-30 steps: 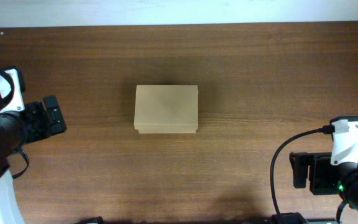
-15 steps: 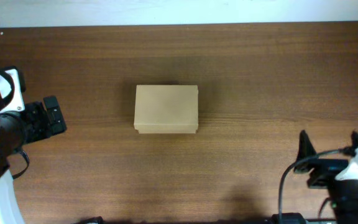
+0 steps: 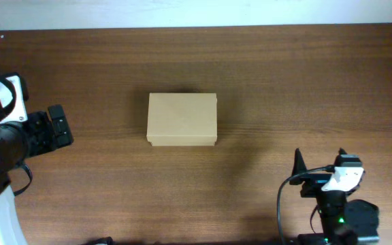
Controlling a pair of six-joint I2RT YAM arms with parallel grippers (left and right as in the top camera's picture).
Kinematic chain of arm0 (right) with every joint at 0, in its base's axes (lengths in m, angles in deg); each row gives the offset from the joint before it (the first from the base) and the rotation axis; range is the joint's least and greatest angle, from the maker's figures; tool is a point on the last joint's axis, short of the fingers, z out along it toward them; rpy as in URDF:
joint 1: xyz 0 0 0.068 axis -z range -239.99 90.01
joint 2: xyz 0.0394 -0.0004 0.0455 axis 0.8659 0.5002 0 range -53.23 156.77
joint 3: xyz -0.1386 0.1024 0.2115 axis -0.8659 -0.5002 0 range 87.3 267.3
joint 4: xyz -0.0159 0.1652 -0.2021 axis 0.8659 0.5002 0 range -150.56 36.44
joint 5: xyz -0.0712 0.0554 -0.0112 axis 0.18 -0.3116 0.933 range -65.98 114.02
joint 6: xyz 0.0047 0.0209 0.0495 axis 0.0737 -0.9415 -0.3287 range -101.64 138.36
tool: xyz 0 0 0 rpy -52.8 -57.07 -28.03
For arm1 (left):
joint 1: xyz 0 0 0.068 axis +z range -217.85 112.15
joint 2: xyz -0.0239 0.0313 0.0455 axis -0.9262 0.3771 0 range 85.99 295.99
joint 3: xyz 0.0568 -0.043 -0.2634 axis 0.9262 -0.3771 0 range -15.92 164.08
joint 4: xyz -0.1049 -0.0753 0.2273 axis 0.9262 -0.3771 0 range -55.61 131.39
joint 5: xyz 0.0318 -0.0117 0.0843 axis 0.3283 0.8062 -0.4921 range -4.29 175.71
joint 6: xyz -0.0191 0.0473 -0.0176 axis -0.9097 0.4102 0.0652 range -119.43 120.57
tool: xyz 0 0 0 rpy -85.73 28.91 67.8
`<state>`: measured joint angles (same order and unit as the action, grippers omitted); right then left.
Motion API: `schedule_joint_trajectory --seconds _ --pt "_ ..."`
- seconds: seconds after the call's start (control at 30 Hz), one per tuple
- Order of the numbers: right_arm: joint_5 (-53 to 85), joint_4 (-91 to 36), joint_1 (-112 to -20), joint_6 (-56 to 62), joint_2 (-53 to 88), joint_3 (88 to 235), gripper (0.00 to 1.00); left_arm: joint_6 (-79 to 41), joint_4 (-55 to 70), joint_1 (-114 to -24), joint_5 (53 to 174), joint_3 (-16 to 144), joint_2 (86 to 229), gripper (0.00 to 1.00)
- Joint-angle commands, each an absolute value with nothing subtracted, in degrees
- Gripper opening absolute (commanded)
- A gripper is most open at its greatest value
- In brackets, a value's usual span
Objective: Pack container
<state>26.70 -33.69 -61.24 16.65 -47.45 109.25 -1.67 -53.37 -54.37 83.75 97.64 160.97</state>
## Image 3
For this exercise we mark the brown cardboard box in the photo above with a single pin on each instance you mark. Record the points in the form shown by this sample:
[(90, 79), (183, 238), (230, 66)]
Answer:
[(182, 119)]

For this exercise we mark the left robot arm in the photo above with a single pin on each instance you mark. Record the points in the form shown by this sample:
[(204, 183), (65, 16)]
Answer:
[(23, 135)]

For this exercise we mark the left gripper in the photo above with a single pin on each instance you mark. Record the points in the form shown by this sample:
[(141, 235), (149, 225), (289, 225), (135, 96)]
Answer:
[(60, 126)]

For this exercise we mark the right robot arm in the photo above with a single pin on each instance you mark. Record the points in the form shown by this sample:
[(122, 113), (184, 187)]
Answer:
[(342, 221)]

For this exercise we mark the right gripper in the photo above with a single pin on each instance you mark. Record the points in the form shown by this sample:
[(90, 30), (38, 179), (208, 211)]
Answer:
[(314, 182)]

